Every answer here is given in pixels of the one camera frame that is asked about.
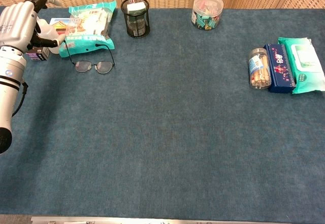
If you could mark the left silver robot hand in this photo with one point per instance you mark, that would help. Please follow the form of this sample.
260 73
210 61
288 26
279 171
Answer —
15 26

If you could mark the thin-framed eyeglasses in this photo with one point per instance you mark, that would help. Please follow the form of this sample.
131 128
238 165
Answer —
82 66

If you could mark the translucent squeeze wash bottle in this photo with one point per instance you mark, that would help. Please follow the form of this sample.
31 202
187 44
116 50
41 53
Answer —
48 29

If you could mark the postcard with red building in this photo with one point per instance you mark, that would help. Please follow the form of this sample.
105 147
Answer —
59 23

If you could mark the teal white snack bag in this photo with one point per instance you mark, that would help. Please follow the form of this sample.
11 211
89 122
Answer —
83 26

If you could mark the black mesh pen holder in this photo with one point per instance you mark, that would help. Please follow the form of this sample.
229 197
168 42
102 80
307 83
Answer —
137 28

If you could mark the white green eraser box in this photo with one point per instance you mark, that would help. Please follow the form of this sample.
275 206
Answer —
135 6

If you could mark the blue felt table cover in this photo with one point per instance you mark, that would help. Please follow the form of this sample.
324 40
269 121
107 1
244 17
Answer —
162 145

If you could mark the clear jar of binder clips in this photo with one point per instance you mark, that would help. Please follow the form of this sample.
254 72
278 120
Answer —
207 13

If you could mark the clear jar of biscuit sticks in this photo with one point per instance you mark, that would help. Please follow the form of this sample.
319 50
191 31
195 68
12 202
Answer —
259 69

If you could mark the dark blue floral box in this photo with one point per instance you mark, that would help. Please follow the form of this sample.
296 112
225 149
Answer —
279 69

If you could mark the teal wet wipes pack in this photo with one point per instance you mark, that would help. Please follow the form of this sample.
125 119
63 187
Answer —
307 64

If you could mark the aluminium table edge rail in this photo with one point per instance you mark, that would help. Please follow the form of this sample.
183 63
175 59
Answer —
152 220

